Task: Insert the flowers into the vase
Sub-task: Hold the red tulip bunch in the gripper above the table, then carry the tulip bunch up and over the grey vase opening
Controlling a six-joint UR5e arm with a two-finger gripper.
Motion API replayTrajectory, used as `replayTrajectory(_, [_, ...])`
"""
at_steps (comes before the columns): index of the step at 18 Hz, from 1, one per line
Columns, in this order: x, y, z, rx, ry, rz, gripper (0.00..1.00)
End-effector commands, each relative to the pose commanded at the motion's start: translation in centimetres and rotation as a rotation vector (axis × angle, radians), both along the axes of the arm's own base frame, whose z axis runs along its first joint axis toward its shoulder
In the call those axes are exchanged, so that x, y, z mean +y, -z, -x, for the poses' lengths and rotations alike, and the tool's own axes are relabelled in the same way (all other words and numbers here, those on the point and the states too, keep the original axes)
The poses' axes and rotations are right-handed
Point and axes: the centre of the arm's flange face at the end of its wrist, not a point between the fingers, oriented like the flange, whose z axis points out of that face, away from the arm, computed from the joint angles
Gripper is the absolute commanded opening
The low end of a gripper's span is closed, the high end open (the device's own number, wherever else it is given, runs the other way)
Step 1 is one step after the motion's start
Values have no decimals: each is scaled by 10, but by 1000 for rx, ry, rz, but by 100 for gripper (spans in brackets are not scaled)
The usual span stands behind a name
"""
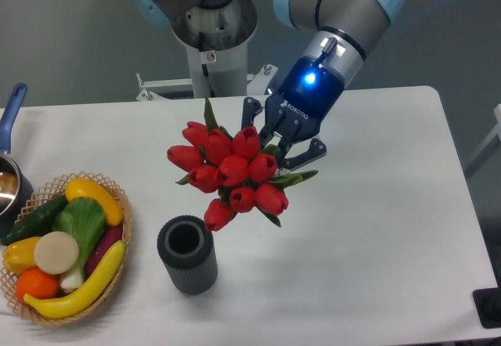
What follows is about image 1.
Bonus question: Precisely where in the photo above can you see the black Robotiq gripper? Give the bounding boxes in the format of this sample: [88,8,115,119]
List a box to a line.
[241,57,344,169]

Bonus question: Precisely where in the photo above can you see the red tulip bouquet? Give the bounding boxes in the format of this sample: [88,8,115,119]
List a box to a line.
[166,99,318,232]

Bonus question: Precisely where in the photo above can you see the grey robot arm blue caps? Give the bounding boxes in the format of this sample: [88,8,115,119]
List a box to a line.
[132,0,405,170]

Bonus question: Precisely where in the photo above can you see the dark grey ribbed vase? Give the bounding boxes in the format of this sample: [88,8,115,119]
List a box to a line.
[157,215,218,295]

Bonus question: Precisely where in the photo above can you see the purple sweet potato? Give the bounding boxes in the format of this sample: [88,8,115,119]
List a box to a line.
[85,225,123,276]

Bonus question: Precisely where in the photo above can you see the yellow squash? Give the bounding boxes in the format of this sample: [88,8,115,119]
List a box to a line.
[64,177,124,226]

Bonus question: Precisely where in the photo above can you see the green bok choy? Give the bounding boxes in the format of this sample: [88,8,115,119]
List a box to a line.
[52,197,106,294]

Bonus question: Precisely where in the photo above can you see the woven wicker basket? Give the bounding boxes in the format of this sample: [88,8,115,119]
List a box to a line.
[1,171,132,326]

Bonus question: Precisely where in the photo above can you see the yellow banana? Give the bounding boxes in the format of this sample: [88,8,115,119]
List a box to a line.
[23,240,125,319]

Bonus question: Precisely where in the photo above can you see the green cucumber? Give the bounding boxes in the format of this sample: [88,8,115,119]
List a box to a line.
[1,195,68,246]

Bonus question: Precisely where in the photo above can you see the beige round disc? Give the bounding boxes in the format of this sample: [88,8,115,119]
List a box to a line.
[34,232,79,275]

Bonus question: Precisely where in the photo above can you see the black device at table edge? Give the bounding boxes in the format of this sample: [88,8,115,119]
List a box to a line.
[472,287,500,329]

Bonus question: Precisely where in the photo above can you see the orange fruit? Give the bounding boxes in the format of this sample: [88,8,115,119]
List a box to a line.
[16,268,59,302]

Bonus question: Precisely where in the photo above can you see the yellow bell pepper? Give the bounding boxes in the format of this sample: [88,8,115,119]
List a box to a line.
[2,236,41,275]

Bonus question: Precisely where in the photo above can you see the metal mounting bracket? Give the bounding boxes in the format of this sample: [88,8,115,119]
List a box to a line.
[135,63,279,102]

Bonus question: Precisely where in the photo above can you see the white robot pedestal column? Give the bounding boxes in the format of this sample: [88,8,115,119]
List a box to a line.
[186,43,247,98]

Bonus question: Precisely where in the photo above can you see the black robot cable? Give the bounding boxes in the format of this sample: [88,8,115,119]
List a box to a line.
[197,31,216,99]

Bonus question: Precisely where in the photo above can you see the white furniture frame right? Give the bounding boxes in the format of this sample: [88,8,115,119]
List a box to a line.
[463,104,500,180]

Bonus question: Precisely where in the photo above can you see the blue handled saucepan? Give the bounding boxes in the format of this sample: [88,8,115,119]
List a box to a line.
[1,83,33,237]

